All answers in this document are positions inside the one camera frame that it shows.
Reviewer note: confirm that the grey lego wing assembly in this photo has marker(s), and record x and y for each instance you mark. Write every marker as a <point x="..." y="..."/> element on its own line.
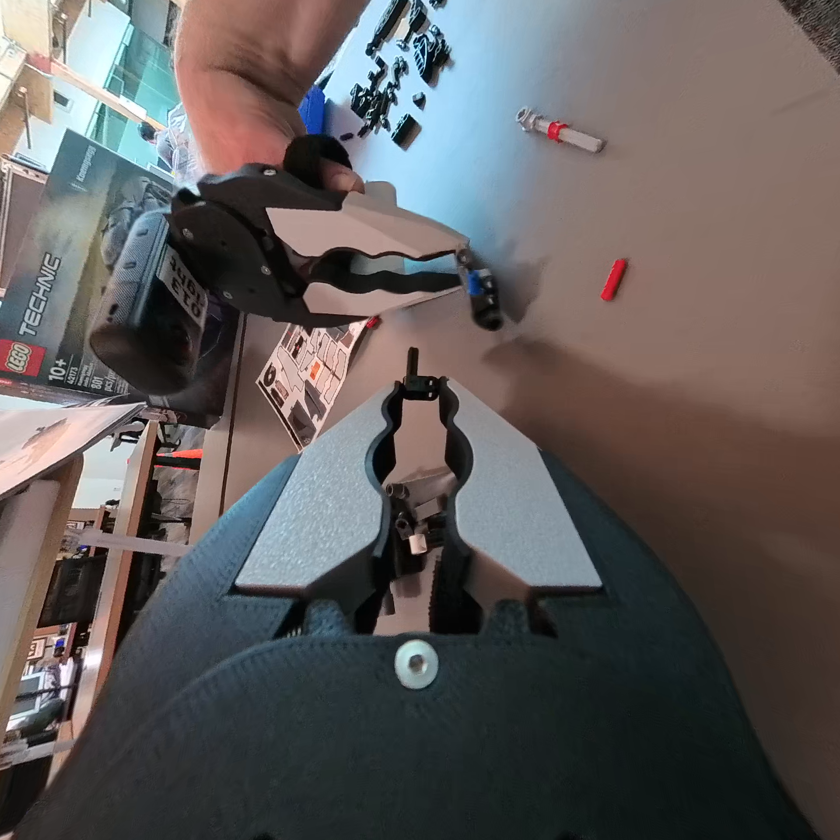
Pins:
<point x="426" y="505"/>
<point x="485" y="308"/>

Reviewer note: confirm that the long red lego axle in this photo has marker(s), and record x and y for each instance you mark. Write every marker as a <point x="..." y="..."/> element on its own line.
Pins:
<point x="614" y="279"/>

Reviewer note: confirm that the open instruction booklet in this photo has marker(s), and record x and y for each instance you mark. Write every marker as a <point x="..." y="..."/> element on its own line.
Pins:
<point x="52" y="439"/>

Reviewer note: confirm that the blue plastic bin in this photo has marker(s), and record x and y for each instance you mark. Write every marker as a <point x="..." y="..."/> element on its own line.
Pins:
<point x="313" y="108"/>

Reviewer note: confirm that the grey lego axle, red bush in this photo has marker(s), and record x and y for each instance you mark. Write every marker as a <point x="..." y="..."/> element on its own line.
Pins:
<point x="571" y="134"/>

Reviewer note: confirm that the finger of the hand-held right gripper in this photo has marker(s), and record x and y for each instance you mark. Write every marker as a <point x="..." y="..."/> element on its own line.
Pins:
<point x="354" y="305"/>
<point x="367" y="226"/>

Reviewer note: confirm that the orange cone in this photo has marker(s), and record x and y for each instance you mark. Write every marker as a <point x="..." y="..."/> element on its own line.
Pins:
<point x="184" y="457"/>

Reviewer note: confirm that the clear plastic bag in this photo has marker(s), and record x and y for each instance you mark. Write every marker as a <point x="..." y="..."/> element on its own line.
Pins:
<point x="184" y="131"/>

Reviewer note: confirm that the pile of black lego pieces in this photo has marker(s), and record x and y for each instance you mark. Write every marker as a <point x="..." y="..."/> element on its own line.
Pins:
<point x="426" y="52"/>

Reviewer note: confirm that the lego sticker sheet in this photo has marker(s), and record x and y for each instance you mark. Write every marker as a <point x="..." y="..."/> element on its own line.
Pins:
<point x="308" y="380"/>

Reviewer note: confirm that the metal-edged equipment case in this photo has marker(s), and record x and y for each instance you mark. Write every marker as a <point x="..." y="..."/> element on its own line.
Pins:
<point x="19" y="210"/>

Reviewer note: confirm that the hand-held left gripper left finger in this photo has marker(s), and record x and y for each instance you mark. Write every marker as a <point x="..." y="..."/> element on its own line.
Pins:
<point x="308" y="518"/>

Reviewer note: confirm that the dark lego set box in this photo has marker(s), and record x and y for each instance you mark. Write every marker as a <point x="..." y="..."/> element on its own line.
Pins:
<point x="59" y="262"/>

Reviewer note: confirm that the person's right hand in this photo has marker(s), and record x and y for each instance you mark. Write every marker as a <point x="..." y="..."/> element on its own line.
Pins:
<point x="243" y="85"/>

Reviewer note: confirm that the black lego angle connector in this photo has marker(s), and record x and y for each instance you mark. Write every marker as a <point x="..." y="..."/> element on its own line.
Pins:
<point x="420" y="388"/>

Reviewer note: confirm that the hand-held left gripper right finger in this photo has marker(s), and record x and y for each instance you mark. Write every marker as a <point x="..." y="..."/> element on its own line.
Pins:
<point x="525" y="525"/>

